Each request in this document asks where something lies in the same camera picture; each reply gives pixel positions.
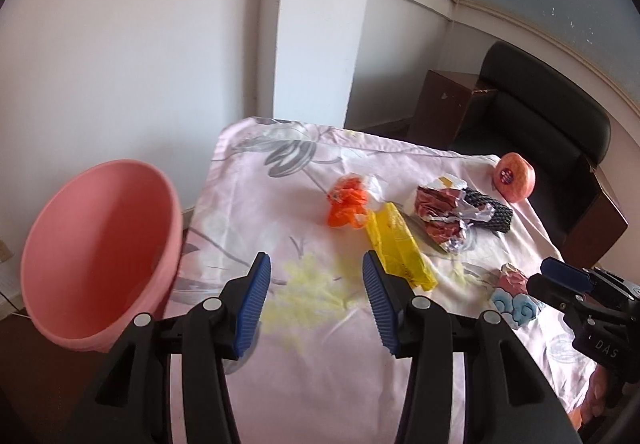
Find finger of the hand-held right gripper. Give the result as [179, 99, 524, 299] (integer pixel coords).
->
[540, 258, 640, 298]
[528, 273, 632, 326]

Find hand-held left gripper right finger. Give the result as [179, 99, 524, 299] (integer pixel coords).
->
[361, 249, 583, 444]

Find apple in foam net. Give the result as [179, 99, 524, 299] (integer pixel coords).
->
[492, 151, 537, 202]

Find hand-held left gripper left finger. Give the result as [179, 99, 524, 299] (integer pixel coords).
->
[62, 251, 272, 444]

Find red foil snack wrapper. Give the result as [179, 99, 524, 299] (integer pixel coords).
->
[412, 184, 493, 255]

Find pink wrapper with blue clouds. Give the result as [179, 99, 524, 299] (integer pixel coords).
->
[490, 263, 546, 327]

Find pink floral tablecloth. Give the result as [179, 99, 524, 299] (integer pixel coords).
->
[165, 117, 606, 444]

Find black armchair with wooden arms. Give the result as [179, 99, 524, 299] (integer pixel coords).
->
[410, 40, 630, 267]

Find yellow plastic bag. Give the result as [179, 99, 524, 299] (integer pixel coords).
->
[366, 201, 437, 292]

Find black foam net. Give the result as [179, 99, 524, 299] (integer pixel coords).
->
[462, 188, 514, 232]

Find clear plastic bag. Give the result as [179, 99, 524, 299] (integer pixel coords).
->
[222, 334, 261, 375]

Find pink plastic bucket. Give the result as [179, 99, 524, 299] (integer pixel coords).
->
[20, 160, 182, 355]

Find person's right hand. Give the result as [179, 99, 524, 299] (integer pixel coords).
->
[571, 366, 621, 427]

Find clear plastic wrap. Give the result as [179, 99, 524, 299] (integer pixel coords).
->
[364, 174, 387, 205]

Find orange plastic bag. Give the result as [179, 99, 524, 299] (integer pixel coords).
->
[326, 174, 373, 229]

